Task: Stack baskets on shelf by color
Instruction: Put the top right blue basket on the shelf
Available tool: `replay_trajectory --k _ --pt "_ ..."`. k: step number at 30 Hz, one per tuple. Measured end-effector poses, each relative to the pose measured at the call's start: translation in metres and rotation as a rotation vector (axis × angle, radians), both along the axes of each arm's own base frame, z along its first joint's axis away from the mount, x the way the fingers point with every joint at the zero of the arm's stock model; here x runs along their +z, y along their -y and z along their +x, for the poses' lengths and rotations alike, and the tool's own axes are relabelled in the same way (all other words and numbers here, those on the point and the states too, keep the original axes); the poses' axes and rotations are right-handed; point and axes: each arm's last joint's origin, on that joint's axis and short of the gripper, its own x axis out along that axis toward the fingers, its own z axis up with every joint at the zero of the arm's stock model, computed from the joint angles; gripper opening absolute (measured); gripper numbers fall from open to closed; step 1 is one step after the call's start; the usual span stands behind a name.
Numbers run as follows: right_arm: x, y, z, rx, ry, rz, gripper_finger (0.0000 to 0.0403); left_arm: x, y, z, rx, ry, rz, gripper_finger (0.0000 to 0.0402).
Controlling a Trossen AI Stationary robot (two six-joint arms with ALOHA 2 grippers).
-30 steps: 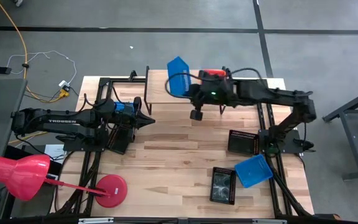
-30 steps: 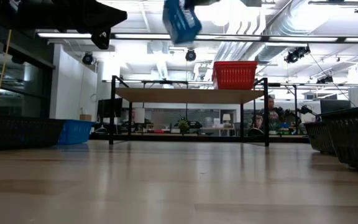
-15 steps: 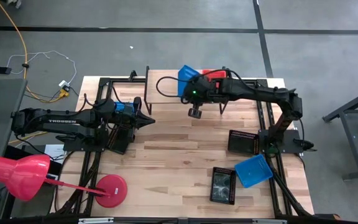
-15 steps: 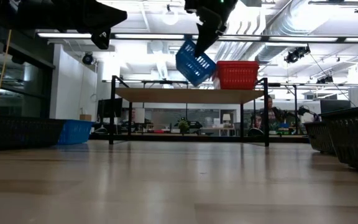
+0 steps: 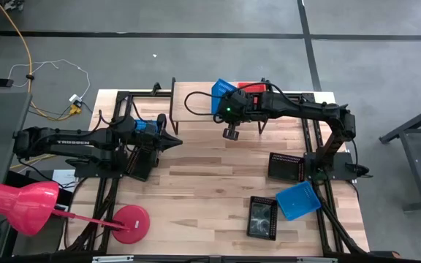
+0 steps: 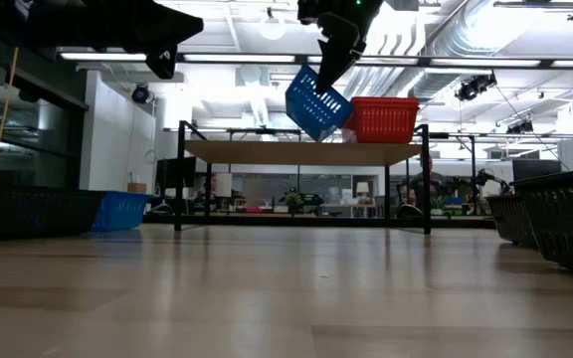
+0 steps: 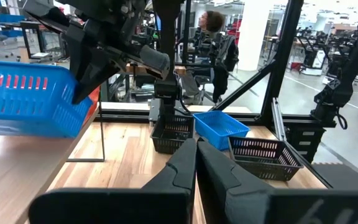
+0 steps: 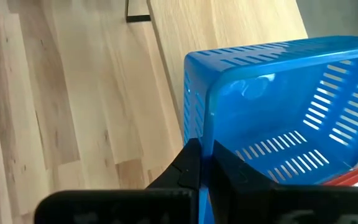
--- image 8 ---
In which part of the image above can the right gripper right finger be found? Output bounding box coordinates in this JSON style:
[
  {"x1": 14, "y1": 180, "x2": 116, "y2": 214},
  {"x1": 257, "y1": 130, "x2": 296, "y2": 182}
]
[{"x1": 209, "y1": 139, "x2": 358, "y2": 224}]

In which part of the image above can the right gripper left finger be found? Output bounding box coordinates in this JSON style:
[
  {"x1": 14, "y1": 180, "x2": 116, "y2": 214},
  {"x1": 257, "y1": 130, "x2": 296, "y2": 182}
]
[{"x1": 34, "y1": 138, "x2": 203, "y2": 224}]

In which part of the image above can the blue plastic basket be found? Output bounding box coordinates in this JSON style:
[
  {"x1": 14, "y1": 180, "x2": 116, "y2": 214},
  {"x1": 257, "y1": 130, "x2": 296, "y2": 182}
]
[{"x1": 182, "y1": 35, "x2": 358, "y2": 224}]

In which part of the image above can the orange plastic basket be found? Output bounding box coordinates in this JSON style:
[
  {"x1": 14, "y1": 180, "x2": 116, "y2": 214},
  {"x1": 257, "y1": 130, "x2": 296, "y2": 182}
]
[{"x1": 323, "y1": 164, "x2": 358, "y2": 188}]

